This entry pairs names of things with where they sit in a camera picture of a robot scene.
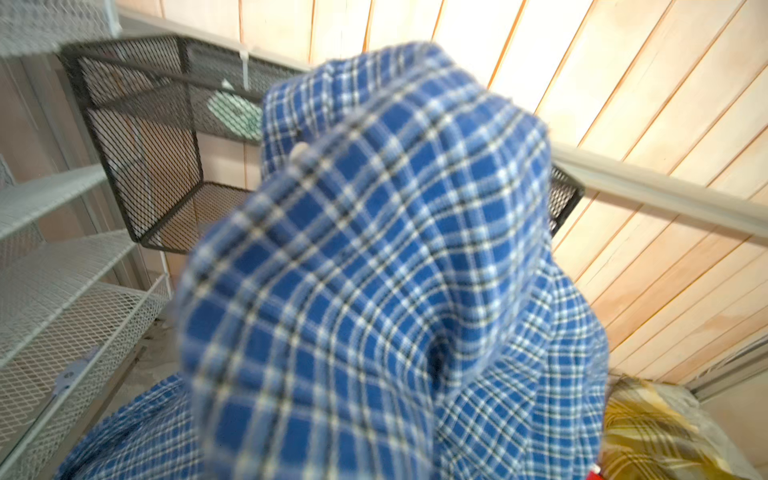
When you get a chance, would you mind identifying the blue checked shirt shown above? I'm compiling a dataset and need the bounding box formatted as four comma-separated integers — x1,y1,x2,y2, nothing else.
56,42,609,479

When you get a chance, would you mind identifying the yellow plaid cloth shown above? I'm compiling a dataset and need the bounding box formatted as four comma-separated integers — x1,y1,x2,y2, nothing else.
597,376,762,479

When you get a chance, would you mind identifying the paper in black basket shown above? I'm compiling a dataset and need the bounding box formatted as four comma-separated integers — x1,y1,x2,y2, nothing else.
206,79,264,143

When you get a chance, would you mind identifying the aluminium rail frame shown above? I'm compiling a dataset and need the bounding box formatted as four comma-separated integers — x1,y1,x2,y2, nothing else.
116,8,768,403

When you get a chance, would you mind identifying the black wire mesh basket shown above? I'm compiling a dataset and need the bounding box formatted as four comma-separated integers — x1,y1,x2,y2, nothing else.
60,35,583,260

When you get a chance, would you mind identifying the white wire mesh shelf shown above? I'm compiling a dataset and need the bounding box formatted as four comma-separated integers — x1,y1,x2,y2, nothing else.
1,1,168,479

